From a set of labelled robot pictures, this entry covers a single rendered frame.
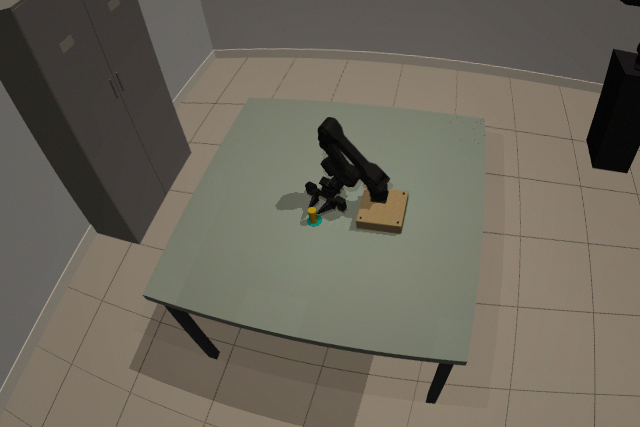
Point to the cyan circle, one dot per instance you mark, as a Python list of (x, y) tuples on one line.
[(316, 224)]

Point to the yellow cylinder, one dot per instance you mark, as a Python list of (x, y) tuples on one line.
[(312, 215)]

